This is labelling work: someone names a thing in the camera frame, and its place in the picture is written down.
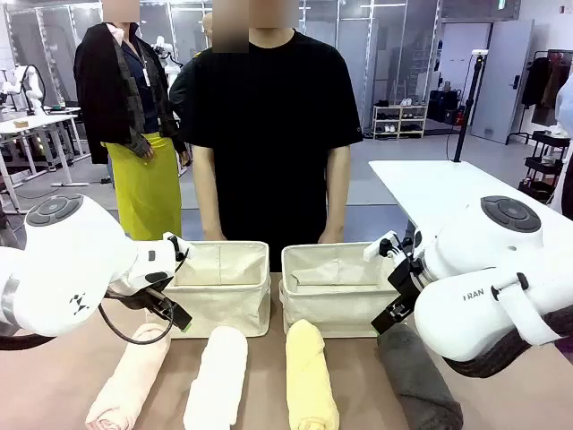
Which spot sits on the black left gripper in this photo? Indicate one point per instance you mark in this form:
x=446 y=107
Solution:
x=134 y=295

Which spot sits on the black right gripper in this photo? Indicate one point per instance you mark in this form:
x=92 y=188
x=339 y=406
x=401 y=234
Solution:
x=405 y=277

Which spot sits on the grey towel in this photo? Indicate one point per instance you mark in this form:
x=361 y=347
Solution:
x=416 y=380

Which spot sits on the white towel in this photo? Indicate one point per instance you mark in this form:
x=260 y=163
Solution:
x=219 y=380

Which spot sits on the pink towel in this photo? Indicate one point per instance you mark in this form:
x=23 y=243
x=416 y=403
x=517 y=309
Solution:
x=130 y=380

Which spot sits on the yellow towel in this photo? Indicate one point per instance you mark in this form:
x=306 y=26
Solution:
x=309 y=376

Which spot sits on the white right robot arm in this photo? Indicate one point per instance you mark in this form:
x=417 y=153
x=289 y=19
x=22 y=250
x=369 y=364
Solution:
x=470 y=269

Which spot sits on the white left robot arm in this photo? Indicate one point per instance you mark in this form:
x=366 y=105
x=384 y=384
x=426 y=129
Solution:
x=67 y=269

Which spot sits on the person's right forearm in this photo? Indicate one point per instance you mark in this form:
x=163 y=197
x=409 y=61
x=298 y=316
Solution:
x=208 y=188

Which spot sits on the person's left forearm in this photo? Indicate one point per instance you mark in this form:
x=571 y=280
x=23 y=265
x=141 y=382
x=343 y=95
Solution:
x=336 y=188

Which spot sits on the person's right hand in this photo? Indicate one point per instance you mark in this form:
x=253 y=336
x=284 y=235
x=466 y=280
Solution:
x=214 y=236

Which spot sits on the person's left hand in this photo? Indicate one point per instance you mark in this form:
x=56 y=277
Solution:
x=332 y=236

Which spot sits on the cream fabric basket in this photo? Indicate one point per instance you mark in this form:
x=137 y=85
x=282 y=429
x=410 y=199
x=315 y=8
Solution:
x=331 y=309
x=233 y=304

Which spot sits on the white side table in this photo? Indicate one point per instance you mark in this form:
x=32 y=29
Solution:
x=434 y=188

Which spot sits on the person with yellow apron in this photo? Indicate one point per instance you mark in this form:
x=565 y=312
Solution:
x=134 y=134

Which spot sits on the grey textured cover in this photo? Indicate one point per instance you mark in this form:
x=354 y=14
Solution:
x=6 y=233

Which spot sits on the light wooden shoe rack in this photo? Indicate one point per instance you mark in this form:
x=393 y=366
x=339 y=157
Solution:
x=398 y=121

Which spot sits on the person in black t-shirt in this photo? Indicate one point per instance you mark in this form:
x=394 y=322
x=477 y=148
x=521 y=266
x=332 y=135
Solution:
x=268 y=134

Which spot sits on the white shoes pair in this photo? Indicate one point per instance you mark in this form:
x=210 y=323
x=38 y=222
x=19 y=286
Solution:
x=406 y=102

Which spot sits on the black utility cart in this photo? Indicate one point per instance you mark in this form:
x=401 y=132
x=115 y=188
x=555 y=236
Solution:
x=544 y=165

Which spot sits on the black bags pile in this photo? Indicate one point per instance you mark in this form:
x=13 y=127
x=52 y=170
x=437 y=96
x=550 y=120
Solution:
x=445 y=107

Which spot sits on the person in dark jacket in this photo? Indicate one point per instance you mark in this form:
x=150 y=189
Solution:
x=179 y=89

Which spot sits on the white background desk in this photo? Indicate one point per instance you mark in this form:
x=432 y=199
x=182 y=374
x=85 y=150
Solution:
x=36 y=123

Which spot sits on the small wooden box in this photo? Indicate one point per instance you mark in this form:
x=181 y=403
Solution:
x=21 y=123

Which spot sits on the person in white top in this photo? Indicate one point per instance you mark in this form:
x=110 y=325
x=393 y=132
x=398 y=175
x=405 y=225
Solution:
x=565 y=134

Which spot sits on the grey door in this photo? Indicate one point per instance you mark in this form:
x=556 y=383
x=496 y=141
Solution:
x=501 y=89

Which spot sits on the white humanoid background robot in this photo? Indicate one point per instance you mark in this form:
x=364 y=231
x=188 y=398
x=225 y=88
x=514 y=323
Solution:
x=168 y=58

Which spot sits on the clothes rack with coats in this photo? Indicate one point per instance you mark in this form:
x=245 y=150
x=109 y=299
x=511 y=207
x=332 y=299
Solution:
x=544 y=85

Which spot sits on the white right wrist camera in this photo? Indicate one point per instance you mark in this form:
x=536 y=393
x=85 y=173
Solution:
x=378 y=246

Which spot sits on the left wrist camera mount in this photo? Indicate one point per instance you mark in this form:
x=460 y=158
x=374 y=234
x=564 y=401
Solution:
x=173 y=245

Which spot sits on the black camera tripod pole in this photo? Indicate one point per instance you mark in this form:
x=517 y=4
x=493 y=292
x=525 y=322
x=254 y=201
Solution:
x=467 y=107

